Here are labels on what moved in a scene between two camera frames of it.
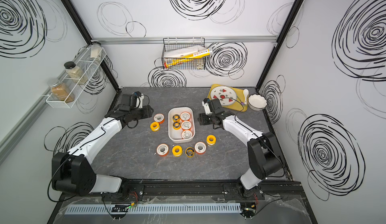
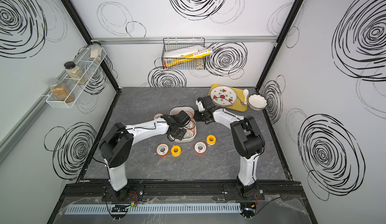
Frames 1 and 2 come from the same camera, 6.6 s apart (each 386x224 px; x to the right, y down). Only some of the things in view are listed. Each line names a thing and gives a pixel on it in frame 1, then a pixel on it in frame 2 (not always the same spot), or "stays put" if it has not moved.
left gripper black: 148,112 → 181,135
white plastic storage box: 181,126 stays put
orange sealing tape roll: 186,134 stays put
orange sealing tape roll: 162,149 stays put
